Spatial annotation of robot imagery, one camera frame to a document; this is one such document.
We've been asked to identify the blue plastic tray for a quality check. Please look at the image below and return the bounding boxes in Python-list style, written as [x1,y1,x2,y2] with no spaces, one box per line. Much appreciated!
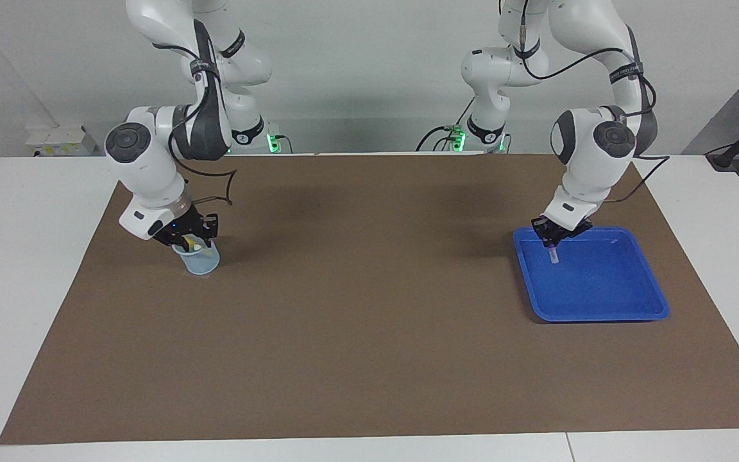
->
[512,226,670,323]

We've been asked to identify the translucent pale blue cup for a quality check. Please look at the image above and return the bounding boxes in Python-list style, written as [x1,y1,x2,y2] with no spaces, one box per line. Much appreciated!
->
[173,239,221,276]

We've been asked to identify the brown table mat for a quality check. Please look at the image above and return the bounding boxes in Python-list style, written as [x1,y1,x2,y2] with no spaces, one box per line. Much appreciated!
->
[0,153,739,445]

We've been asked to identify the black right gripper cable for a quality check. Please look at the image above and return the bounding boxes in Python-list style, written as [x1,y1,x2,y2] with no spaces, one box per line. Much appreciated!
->
[151,19,239,207]

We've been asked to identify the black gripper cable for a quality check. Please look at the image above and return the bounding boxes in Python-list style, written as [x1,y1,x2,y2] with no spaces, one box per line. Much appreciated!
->
[518,0,670,203]
[151,19,239,207]

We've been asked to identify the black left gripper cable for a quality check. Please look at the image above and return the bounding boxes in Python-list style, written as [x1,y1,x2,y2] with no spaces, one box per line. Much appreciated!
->
[518,0,670,203]

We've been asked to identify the white wall box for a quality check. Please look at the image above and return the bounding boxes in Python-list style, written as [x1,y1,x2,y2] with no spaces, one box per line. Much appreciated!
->
[26,125,98,157]

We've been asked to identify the black base cable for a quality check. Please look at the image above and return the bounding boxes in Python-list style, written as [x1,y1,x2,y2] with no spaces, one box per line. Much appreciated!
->
[416,96,476,153]

